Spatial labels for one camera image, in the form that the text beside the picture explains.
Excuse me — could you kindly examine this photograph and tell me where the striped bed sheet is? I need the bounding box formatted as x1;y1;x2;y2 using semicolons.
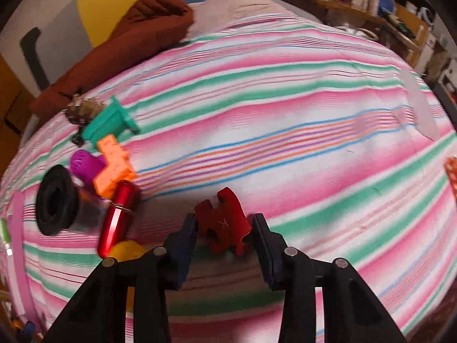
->
0;11;457;343

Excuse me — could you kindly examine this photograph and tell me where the green plastic cap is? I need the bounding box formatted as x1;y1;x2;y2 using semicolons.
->
0;218;13;256

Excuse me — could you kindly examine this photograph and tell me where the brown blanket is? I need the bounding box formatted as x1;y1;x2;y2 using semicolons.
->
30;0;194;122

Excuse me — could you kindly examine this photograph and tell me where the wooden wardrobe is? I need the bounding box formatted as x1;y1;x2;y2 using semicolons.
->
0;53;36;165

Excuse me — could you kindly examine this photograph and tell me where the teal plastic spool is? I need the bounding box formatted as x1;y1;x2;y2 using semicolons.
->
80;96;141;147

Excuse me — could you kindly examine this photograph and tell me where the pink tray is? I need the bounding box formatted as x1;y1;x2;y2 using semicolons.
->
7;189;47;329

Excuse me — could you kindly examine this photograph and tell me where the pale pink pillow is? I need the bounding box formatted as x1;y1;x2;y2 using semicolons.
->
187;0;322;40

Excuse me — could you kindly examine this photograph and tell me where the brown beaded cluster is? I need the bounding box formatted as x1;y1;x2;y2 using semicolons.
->
64;93;108;147

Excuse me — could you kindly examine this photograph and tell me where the red metal cylinder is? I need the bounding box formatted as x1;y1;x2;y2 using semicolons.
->
97;181;141;259

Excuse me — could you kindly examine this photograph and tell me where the black cylinder container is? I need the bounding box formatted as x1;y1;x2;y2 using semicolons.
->
36;164;108;236

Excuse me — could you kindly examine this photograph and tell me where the grey yellow blue headboard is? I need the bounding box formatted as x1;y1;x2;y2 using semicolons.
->
19;0;247;90

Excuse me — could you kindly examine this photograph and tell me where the orange patterned item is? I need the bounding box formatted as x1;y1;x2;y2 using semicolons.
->
444;156;457;201

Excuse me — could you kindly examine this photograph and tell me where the magenta plastic cap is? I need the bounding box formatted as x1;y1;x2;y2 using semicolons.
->
69;149;106;184

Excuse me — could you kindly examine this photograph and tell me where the orange plastic block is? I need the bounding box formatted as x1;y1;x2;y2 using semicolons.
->
92;134;137;199

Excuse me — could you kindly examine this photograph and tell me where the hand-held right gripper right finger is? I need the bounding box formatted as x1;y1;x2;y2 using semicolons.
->
252;213;408;343

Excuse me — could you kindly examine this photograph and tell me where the clear plastic sheet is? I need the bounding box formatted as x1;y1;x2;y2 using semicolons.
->
398;68;441;141

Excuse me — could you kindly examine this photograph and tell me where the wooden shelf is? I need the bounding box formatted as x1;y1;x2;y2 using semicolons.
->
260;0;429;65

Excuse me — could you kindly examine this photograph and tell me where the red puzzle piece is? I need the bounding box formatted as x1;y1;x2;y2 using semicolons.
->
194;187;252;257

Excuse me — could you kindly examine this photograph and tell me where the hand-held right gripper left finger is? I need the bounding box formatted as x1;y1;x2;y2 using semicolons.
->
41;212;199;343

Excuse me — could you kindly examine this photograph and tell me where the yellow plastic toy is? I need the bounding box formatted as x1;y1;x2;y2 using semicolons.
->
107;240;149;315

